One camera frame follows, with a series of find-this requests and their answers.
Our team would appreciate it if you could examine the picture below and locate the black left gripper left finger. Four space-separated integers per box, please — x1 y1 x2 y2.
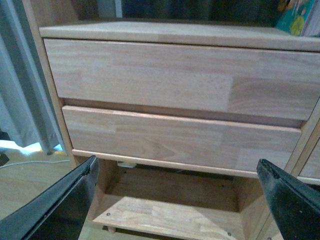
0 155 100 240

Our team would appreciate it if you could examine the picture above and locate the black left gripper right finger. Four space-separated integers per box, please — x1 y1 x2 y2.
256 158 320 240

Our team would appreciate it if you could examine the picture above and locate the grey curtain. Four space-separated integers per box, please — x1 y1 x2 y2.
0 0 65 152

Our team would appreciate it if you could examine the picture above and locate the upper wooden drawer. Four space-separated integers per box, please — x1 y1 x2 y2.
44 39 320 120

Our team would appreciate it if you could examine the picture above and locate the wooden bookshelf unit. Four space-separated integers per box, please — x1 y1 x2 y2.
23 0 320 240

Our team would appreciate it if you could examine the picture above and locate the teal hardcover book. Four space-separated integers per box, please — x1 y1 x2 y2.
274 0 318 36

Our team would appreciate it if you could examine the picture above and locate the white floor cable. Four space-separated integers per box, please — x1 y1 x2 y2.
0 159 71 170

